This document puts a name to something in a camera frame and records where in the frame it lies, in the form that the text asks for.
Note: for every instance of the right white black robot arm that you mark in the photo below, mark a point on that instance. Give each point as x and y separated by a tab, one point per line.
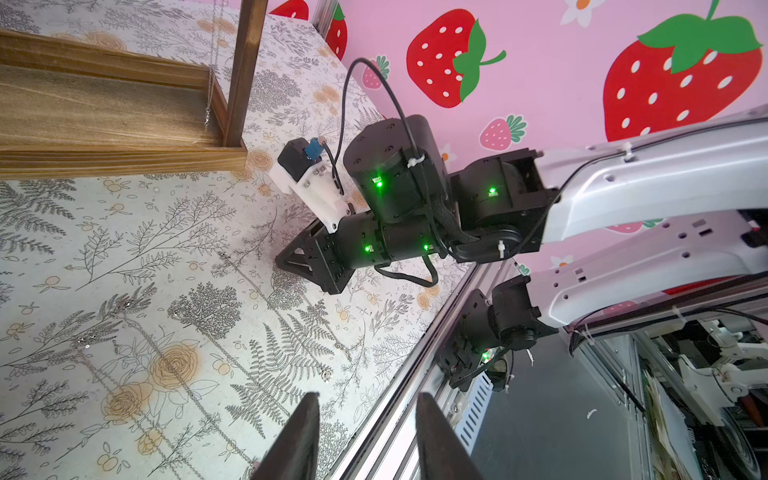
388	198

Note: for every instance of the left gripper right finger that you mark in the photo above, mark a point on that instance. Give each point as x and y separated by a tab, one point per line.
441	454

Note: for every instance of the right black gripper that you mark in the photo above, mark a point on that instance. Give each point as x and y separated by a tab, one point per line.
327	259

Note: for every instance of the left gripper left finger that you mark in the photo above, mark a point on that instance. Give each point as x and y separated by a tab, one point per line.
294	454

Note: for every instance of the wooden jewelry display stand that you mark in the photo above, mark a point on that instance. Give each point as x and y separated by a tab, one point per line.
70	109

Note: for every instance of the aluminium rail frame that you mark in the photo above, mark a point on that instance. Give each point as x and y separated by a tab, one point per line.
385	446

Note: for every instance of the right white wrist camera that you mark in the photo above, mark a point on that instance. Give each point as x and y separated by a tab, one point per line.
304	168

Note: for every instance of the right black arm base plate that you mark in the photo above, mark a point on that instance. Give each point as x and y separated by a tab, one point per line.
473	349

